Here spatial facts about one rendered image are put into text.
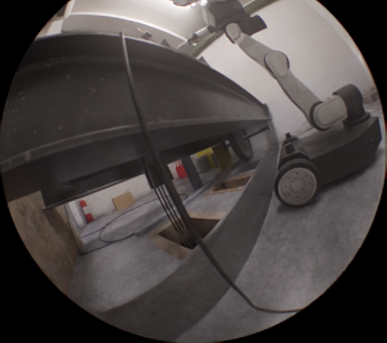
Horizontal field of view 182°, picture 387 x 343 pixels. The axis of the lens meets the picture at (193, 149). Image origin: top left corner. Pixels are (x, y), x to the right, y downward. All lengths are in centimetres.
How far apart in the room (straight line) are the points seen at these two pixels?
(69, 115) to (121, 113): 9
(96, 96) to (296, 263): 58
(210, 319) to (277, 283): 18
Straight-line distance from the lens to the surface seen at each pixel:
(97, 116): 22
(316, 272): 40
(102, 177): 97
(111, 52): 33
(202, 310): 41
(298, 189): 54
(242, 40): 81
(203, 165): 253
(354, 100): 78
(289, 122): 219
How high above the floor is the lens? 36
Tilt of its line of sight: 4 degrees up
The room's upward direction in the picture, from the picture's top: 24 degrees counter-clockwise
